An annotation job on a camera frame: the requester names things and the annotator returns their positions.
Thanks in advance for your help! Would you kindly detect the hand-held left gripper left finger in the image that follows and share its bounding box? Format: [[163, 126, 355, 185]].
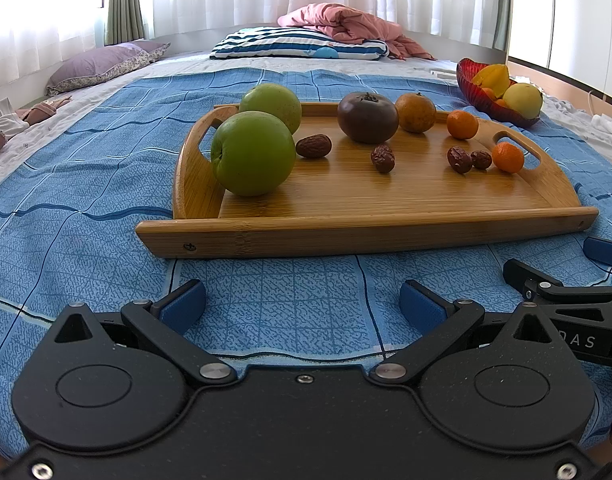
[[52, 279, 238, 387]]

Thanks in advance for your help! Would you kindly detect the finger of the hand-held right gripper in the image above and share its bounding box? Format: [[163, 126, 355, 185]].
[[502, 258, 612, 313], [583, 236, 612, 267]]

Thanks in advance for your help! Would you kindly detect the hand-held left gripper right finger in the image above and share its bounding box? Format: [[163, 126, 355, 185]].
[[368, 279, 578, 387]]

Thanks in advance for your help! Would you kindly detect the wooden tray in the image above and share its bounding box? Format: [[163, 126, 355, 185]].
[[135, 101, 600, 260]]

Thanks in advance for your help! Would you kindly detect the small tangerine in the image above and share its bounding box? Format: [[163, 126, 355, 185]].
[[491, 142, 525, 174], [446, 110, 480, 140]]

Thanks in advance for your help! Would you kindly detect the green apple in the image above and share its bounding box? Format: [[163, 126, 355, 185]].
[[238, 83, 303, 136], [210, 111, 297, 197]]

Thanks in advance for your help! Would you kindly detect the brown orange round fruit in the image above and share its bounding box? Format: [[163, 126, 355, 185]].
[[395, 91, 437, 134]]

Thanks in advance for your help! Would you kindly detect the dark purple round fruit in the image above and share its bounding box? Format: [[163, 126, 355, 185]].
[[336, 91, 400, 144]]

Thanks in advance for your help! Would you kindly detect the white crumpled cloth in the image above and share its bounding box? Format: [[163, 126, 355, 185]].
[[541, 95, 612, 153]]

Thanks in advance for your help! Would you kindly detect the blue checked blanket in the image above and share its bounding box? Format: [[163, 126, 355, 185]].
[[0, 67, 612, 461]]

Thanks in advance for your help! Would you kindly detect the yellow pear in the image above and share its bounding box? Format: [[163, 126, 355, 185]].
[[502, 83, 544, 120]]

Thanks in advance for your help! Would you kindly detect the yellow star fruit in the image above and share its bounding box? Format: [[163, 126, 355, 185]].
[[472, 63, 511, 99]]

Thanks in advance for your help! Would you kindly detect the red glass bowl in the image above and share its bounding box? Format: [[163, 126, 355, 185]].
[[456, 58, 542, 129]]

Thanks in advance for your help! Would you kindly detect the white wardrobe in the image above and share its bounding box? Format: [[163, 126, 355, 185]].
[[506, 0, 612, 111]]

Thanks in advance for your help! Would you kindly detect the pink garment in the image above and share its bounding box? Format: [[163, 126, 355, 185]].
[[0, 95, 73, 163]]

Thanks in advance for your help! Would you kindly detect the bed with grey sheet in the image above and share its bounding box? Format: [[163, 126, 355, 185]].
[[0, 22, 612, 196]]

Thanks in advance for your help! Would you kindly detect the purple pillow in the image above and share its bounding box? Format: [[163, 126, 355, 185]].
[[45, 41, 171, 97]]

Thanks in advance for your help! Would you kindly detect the white garment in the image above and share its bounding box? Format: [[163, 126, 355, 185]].
[[0, 102, 32, 137]]

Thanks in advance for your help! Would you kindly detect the green curtain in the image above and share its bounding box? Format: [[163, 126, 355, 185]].
[[491, 0, 514, 51], [104, 0, 146, 46]]

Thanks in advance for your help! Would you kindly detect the blue striped pillow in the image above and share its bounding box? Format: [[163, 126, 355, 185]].
[[209, 26, 390, 62]]

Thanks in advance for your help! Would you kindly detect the pink quilt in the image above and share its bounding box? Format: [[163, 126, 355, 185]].
[[277, 2, 434, 61]]

